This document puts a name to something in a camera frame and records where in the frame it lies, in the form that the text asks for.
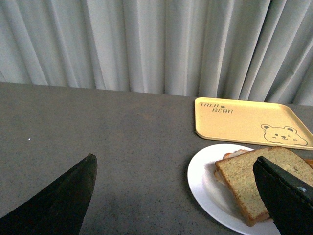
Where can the white round plate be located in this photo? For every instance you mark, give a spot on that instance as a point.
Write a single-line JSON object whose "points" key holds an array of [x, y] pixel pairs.
{"points": [[215, 198]]}

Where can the yellow bear tray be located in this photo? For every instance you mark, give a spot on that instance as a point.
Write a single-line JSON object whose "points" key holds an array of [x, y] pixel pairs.
{"points": [[251, 122]]}

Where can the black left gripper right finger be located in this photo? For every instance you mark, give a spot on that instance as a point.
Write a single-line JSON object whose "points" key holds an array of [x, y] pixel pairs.
{"points": [[288, 199]]}

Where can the fried egg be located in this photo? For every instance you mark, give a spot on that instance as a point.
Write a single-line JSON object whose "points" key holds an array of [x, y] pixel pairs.
{"points": [[236, 153]]}

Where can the bread slice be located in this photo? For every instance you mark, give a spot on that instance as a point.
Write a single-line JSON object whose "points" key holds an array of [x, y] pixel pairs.
{"points": [[237, 174]]}

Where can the grey curtain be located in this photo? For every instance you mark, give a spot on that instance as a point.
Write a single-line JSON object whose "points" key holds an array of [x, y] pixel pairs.
{"points": [[258, 50]]}

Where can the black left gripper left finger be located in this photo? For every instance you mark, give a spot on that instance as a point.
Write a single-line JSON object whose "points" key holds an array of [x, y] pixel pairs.
{"points": [[58, 209]]}

